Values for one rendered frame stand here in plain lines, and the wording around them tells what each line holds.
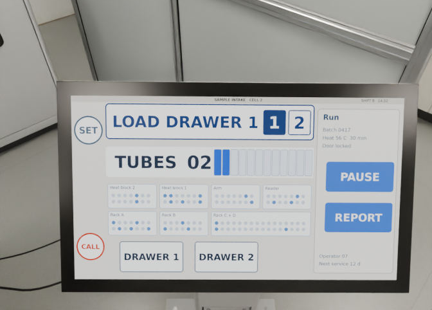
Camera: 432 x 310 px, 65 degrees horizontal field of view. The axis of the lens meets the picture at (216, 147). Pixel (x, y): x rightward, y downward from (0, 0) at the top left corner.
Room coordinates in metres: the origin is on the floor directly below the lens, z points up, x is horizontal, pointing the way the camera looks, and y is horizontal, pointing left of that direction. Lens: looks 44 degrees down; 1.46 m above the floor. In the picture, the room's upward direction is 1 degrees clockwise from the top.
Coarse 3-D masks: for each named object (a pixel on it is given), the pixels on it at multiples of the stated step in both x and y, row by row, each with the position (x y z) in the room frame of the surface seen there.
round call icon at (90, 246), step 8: (80, 232) 0.27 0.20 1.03; (88, 232) 0.27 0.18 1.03; (96, 232) 0.27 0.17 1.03; (104, 232) 0.27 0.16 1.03; (80, 240) 0.26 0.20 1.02; (88, 240) 0.26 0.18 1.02; (96, 240) 0.26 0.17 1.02; (104, 240) 0.26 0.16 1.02; (80, 248) 0.25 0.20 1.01; (88, 248) 0.25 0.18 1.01; (96, 248) 0.25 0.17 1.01; (104, 248) 0.25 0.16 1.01; (80, 256) 0.24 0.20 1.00; (88, 256) 0.24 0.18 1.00; (96, 256) 0.24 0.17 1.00; (104, 256) 0.25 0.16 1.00
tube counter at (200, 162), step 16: (192, 160) 0.34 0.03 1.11; (208, 160) 0.34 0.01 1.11; (224, 160) 0.34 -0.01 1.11; (240, 160) 0.34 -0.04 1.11; (256, 160) 0.34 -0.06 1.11; (272, 160) 0.34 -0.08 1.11; (288, 160) 0.34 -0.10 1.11; (304, 160) 0.34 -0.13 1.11; (192, 176) 0.32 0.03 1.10; (208, 176) 0.32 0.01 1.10; (224, 176) 0.32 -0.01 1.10; (240, 176) 0.32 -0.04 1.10; (256, 176) 0.32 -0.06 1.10; (272, 176) 0.32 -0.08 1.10; (288, 176) 0.33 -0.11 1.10; (304, 176) 0.33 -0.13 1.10
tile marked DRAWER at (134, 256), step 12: (120, 252) 0.25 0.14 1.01; (132, 252) 0.25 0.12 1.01; (144, 252) 0.25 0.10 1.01; (156, 252) 0.25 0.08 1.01; (168, 252) 0.25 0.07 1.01; (180, 252) 0.25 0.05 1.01; (120, 264) 0.24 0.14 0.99; (132, 264) 0.24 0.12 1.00; (144, 264) 0.24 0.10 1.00; (156, 264) 0.24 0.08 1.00; (168, 264) 0.24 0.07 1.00; (180, 264) 0.24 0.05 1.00
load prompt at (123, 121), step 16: (112, 112) 0.38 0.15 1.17; (128, 112) 0.38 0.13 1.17; (144, 112) 0.38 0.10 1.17; (160, 112) 0.38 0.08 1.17; (176, 112) 0.38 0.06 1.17; (192, 112) 0.38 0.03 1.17; (208, 112) 0.38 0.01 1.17; (224, 112) 0.38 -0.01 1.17; (240, 112) 0.38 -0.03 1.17; (256, 112) 0.38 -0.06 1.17; (272, 112) 0.38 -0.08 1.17; (288, 112) 0.38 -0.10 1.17; (304, 112) 0.39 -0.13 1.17; (112, 128) 0.37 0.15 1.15; (128, 128) 0.37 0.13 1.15; (144, 128) 0.37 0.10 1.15; (160, 128) 0.37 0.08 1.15; (176, 128) 0.37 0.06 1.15; (192, 128) 0.37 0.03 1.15; (208, 128) 0.37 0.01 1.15; (224, 128) 0.37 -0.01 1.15; (240, 128) 0.37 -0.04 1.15; (256, 128) 0.37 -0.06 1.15; (272, 128) 0.37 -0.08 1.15; (288, 128) 0.37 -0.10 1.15; (304, 128) 0.37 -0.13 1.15
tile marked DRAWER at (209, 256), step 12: (204, 252) 0.25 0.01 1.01; (216, 252) 0.25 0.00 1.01; (228, 252) 0.25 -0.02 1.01; (240, 252) 0.25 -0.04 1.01; (252, 252) 0.25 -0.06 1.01; (204, 264) 0.24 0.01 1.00; (216, 264) 0.24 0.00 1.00; (228, 264) 0.24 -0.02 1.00; (240, 264) 0.24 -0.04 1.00; (252, 264) 0.24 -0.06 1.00
